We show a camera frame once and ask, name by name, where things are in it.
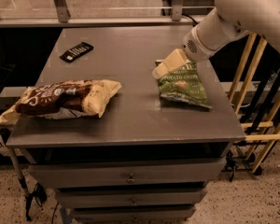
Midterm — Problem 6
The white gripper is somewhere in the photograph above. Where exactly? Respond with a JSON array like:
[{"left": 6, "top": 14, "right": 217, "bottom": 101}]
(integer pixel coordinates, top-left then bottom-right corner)
[{"left": 152, "top": 14, "right": 228, "bottom": 79}]

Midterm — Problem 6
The green jalapeno chip bag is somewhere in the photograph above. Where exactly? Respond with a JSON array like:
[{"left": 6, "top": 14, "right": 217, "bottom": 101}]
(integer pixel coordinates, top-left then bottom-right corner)
[{"left": 158, "top": 61, "right": 211, "bottom": 108}]

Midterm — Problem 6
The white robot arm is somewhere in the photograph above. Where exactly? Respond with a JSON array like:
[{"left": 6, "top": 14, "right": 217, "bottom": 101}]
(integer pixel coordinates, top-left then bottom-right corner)
[{"left": 152, "top": 0, "right": 280, "bottom": 79}]

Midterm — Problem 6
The brown and cream chip bag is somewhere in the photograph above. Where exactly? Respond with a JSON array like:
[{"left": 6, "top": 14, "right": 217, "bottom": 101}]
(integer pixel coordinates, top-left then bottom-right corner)
[{"left": 0, "top": 79, "right": 121, "bottom": 124}]

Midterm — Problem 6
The black remote control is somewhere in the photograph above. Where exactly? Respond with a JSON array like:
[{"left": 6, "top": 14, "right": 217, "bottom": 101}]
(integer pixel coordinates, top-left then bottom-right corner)
[{"left": 60, "top": 42, "right": 93, "bottom": 63}]

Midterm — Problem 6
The grey drawer cabinet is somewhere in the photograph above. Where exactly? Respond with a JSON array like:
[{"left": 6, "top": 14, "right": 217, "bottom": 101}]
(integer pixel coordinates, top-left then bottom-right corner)
[{"left": 7, "top": 25, "right": 245, "bottom": 224}]

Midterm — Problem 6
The white tripod leg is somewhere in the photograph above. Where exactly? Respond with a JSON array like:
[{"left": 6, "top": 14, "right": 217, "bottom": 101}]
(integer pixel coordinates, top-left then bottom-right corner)
[{"left": 0, "top": 128, "right": 33, "bottom": 221}]

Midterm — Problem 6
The black power cable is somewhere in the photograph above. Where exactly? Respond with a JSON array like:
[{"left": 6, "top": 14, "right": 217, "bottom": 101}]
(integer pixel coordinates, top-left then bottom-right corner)
[{"left": 181, "top": 13, "right": 200, "bottom": 26}]

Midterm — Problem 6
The wooden rack frame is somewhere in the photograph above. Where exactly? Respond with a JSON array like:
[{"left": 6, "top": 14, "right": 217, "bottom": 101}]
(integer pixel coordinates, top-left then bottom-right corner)
[{"left": 227, "top": 0, "right": 280, "bottom": 175}]

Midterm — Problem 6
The metal railing frame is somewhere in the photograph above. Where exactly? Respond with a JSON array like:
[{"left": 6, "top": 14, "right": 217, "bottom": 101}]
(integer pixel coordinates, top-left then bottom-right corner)
[{"left": 0, "top": 0, "right": 214, "bottom": 28}]

